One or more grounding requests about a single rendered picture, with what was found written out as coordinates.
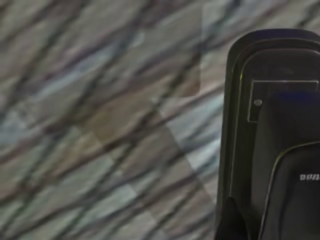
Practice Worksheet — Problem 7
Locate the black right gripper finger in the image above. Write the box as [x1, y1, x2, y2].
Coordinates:
[215, 196, 249, 240]

